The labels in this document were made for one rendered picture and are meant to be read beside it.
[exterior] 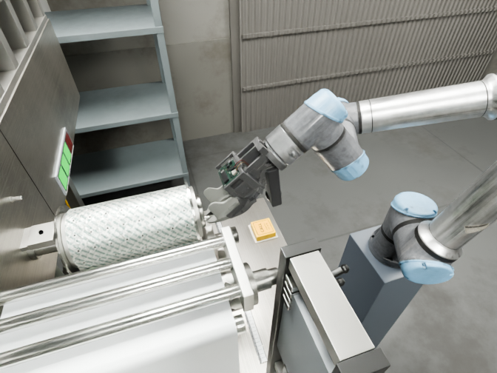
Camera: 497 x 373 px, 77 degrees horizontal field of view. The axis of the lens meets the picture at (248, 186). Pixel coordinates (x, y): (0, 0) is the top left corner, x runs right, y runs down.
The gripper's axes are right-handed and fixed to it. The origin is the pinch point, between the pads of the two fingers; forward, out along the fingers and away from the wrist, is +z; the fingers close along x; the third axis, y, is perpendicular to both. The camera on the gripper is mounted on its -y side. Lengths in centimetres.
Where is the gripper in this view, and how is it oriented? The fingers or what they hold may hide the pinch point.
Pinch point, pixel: (213, 216)
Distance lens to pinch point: 70.8
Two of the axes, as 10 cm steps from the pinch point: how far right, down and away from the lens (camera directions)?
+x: 3.1, 6.5, -6.9
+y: -6.0, -4.3, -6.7
